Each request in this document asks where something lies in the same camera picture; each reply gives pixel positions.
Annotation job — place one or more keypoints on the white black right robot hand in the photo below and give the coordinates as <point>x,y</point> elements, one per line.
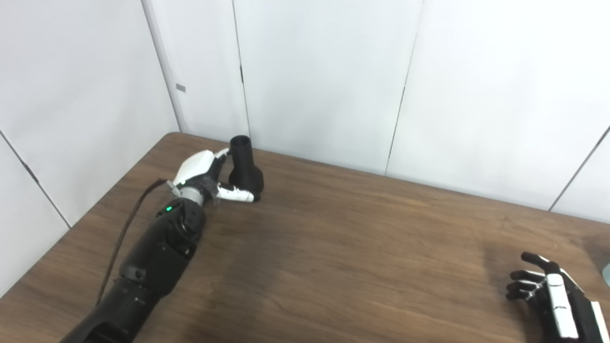
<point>567,309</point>

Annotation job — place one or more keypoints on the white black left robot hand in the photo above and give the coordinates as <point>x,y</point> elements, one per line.
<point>198,164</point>

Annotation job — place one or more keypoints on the black funnel-shaped nozzle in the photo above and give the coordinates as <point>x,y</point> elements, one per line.
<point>245,166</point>

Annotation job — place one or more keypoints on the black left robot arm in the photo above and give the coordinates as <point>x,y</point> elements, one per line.
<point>157,257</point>

